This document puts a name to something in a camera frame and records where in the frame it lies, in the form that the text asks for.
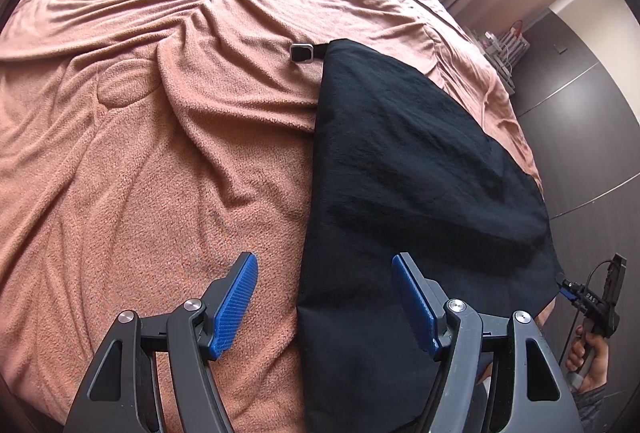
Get black pants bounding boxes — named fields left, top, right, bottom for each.
left=296, top=38, right=566, bottom=433

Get person's right forearm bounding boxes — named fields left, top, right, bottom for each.
left=570, top=380, right=609, bottom=433

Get person's right hand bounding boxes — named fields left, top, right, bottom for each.
left=565, top=324, right=609, bottom=393

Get smartwatch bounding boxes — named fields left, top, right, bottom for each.
left=290, top=42, right=334, bottom=64

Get brown fleece blanket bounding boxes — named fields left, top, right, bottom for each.
left=0, top=0, right=546, bottom=433

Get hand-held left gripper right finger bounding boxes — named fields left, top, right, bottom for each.
left=391, top=253, right=586, bottom=433

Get dark wardrobe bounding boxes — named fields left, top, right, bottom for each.
left=510, top=8, right=640, bottom=314

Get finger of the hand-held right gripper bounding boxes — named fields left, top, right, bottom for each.
left=554, top=274, right=581, bottom=310

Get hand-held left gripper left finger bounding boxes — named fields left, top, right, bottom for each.
left=62, top=251, right=260, bottom=433

